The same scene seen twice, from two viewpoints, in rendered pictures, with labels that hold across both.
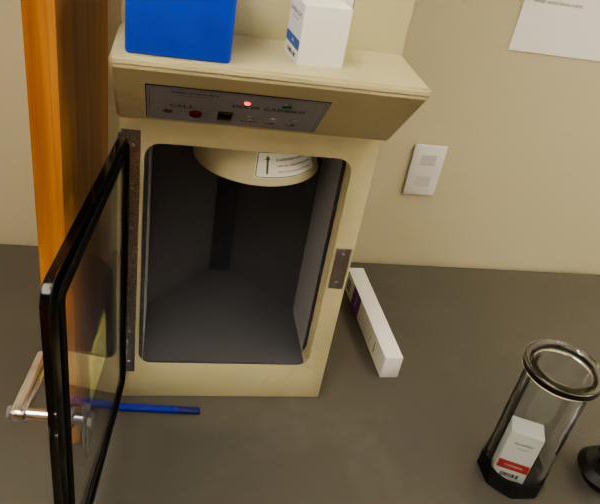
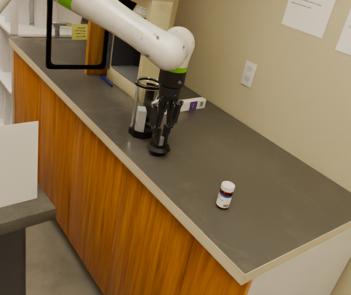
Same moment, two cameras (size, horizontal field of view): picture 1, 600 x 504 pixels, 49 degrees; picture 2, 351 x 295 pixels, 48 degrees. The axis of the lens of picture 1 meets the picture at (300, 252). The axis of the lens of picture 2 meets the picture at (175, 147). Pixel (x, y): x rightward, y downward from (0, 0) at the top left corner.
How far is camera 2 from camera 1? 173 cm
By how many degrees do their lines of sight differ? 53
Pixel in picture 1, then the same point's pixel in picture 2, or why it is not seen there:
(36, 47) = not seen: outside the picture
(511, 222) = (280, 117)
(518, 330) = (227, 140)
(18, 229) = not seen: hidden behind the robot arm
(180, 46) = not seen: outside the picture
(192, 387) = (117, 82)
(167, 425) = (103, 83)
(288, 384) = (132, 92)
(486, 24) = (274, 10)
